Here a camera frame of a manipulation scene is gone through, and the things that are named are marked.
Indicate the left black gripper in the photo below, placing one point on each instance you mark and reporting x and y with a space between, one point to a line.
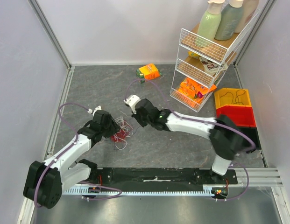
114 127

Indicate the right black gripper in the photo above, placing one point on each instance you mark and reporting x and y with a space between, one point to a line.
137 115

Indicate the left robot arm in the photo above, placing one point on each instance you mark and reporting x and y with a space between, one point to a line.
47 180

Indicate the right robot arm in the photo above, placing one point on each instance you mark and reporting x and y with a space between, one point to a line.
226 138

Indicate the orange green snack box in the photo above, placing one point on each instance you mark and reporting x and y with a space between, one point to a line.
147 72

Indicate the orange snack box front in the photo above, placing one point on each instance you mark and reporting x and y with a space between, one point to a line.
187 89

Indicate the orange purple snack box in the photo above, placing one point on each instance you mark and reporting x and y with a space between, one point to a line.
200 89

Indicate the yellow snack packet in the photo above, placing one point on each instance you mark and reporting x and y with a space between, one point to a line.
193 55

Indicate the white snack pouch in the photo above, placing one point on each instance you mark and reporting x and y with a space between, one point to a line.
212 68

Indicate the yellow storage bin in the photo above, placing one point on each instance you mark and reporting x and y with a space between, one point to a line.
232 96

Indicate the red storage bin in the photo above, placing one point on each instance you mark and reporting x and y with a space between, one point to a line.
239 115

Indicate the light green pump bottle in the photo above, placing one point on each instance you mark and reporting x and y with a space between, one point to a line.
209 23

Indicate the black storage bin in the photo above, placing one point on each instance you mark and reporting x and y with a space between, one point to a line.
252 133

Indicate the grey green pump bottle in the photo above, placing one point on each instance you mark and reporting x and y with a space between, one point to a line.
230 18

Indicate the beige pink bottle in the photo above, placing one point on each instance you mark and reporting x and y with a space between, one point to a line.
249 8

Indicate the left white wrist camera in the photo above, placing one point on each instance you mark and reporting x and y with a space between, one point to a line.
92 111

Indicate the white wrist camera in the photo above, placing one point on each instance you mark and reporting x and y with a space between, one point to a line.
131 102
92 111

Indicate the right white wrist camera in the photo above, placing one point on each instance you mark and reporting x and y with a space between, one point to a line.
131 102

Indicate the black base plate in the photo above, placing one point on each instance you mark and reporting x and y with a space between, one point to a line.
195 175

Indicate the slotted cable duct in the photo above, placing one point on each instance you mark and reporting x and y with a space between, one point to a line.
86 190

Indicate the white wire shelf rack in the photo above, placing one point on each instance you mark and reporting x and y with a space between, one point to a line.
219 52

